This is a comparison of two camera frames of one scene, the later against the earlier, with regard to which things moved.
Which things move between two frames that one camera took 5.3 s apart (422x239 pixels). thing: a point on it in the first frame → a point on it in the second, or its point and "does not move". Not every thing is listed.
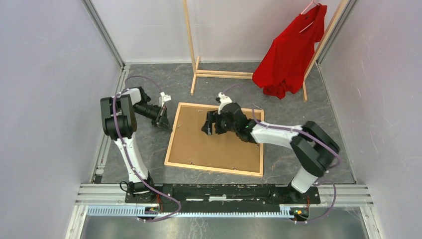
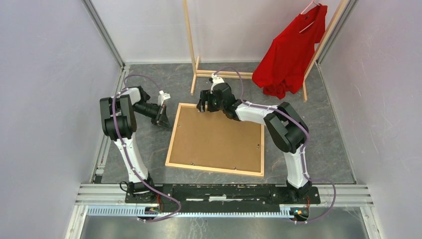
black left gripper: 161,120 does not move
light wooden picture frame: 208,168 does not move
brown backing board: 191,146 does not move
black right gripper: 213,117 → 201,104
